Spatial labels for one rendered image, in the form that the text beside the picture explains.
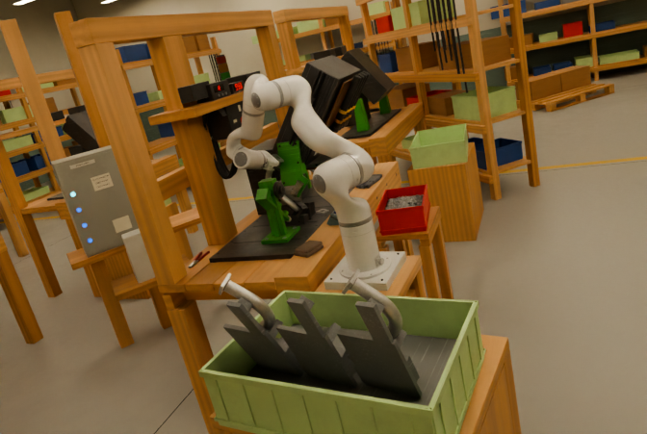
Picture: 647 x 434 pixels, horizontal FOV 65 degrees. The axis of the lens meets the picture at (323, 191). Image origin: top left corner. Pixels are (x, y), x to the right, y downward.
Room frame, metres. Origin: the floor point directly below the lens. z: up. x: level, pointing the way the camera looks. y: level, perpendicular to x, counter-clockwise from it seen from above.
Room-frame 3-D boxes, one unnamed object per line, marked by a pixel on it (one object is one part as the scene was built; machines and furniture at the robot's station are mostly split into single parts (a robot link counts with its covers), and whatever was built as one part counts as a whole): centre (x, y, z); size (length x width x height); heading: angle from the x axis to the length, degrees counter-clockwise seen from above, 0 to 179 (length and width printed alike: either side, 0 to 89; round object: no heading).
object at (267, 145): (2.68, 0.22, 1.07); 0.30 x 0.18 x 0.34; 156
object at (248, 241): (2.53, 0.14, 0.89); 1.10 x 0.42 x 0.02; 156
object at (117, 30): (2.65, 0.41, 1.89); 1.50 x 0.09 x 0.09; 156
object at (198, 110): (2.63, 0.38, 1.52); 0.90 x 0.25 x 0.04; 156
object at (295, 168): (2.43, 0.11, 1.17); 0.13 x 0.12 x 0.20; 156
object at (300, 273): (2.41, -0.12, 0.82); 1.50 x 0.14 x 0.15; 156
